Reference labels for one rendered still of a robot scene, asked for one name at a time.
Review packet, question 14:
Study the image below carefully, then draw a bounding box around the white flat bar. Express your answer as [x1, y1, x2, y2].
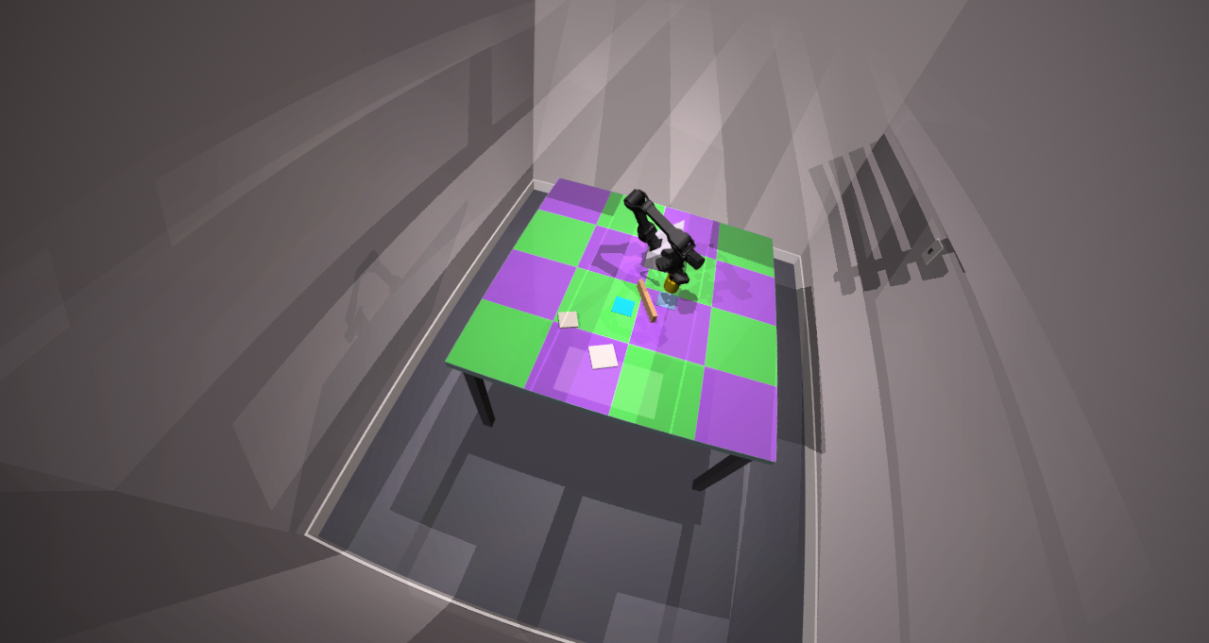
[588, 344, 618, 370]

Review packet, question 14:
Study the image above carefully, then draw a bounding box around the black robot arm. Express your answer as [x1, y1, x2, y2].
[623, 189, 705, 273]

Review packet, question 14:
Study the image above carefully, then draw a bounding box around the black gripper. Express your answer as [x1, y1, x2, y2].
[661, 248, 690, 285]

